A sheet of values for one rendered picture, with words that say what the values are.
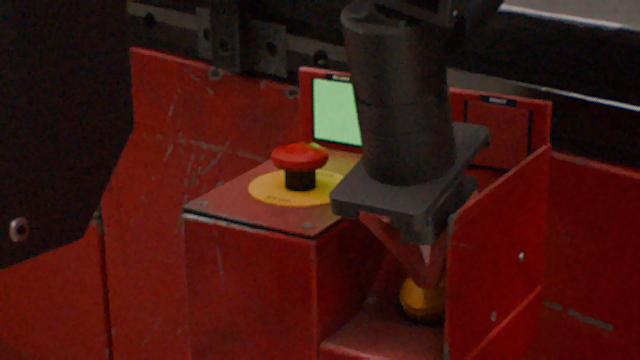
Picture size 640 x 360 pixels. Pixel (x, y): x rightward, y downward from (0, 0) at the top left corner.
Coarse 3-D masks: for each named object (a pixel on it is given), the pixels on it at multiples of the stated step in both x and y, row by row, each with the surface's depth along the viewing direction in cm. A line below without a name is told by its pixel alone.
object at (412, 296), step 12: (408, 276) 85; (444, 276) 84; (408, 288) 85; (420, 288) 84; (444, 288) 84; (408, 300) 84; (420, 300) 84; (432, 300) 83; (444, 300) 83; (408, 312) 84; (420, 312) 83; (432, 312) 83; (444, 312) 84
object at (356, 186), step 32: (448, 96) 75; (384, 128) 74; (416, 128) 74; (448, 128) 76; (480, 128) 80; (384, 160) 75; (416, 160) 75; (448, 160) 76; (352, 192) 76; (384, 192) 76; (416, 192) 75; (416, 224) 74
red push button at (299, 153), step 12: (288, 144) 87; (300, 144) 87; (312, 144) 87; (276, 156) 85; (288, 156) 85; (300, 156) 85; (312, 156) 85; (324, 156) 86; (288, 168) 85; (300, 168) 85; (312, 168) 85; (288, 180) 86; (300, 180) 86; (312, 180) 86
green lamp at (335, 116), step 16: (320, 80) 94; (320, 96) 94; (336, 96) 93; (352, 96) 93; (320, 112) 94; (336, 112) 94; (352, 112) 93; (320, 128) 95; (336, 128) 94; (352, 128) 93
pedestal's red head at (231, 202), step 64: (512, 192) 82; (192, 256) 85; (256, 256) 82; (320, 256) 80; (384, 256) 88; (448, 256) 74; (512, 256) 84; (192, 320) 87; (256, 320) 84; (320, 320) 82; (384, 320) 85; (448, 320) 76; (512, 320) 85
